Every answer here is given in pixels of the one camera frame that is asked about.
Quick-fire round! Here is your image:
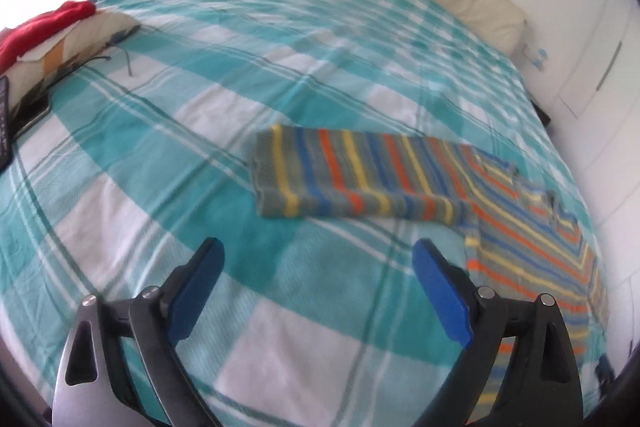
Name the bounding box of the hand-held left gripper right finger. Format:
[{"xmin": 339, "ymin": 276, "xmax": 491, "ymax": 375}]
[{"xmin": 412, "ymin": 237, "xmax": 586, "ymax": 427}]

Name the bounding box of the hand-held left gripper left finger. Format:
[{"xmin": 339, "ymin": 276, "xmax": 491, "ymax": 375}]
[{"xmin": 51, "ymin": 237, "xmax": 226, "ymax": 427}]

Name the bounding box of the striped knitted sweater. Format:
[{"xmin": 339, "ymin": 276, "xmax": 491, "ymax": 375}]
[{"xmin": 251, "ymin": 125, "xmax": 608, "ymax": 427}]

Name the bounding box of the teal plaid blanket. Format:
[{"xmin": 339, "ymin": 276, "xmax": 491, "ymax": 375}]
[{"xmin": 0, "ymin": 0, "xmax": 613, "ymax": 427}]

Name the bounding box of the black phone on bed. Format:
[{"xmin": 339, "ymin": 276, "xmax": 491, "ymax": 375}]
[{"xmin": 11, "ymin": 94, "xmax": 52, "ymax": 142}]

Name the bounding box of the black remote control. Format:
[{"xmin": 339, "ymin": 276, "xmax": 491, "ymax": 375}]
[{"xmin": 0, "ymin": 76, "xmax": 13, "ymax": 170}]

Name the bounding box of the patterned cream pillow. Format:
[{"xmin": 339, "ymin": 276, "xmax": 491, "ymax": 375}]
[{"xmin": 5, "ymin": 7, "xmax": 142, "ymax": 108}]

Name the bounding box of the white wardrobe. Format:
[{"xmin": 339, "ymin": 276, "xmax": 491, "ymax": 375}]
[{"xmin": 525, "ymin": 0, "xmax": 640, "ymax": 228}]

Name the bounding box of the red cloth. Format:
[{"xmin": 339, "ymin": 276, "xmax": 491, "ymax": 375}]
[{"xmin": 0, "ymin": 1, "xmax": 97, "ymax": 72}]

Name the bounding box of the thin dark cable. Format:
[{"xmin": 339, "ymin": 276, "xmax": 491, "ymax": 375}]
[{"xmin": 70, "ymin": 27, "xmax": 143, "ymax": 78}]

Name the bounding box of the white wall socket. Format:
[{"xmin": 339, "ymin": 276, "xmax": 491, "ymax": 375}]
[{"xmin": 522, "ymin": 47, "xmax": 548, "ymax": 70}]

